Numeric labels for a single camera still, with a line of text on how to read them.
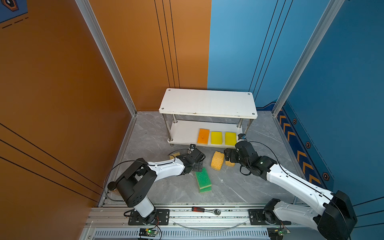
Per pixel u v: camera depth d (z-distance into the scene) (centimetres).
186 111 74
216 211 74
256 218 72
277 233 71
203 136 96
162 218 75
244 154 60
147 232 71
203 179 82
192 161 70
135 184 45
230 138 95
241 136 71
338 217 38
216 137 97
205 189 80
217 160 89
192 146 82
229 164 89
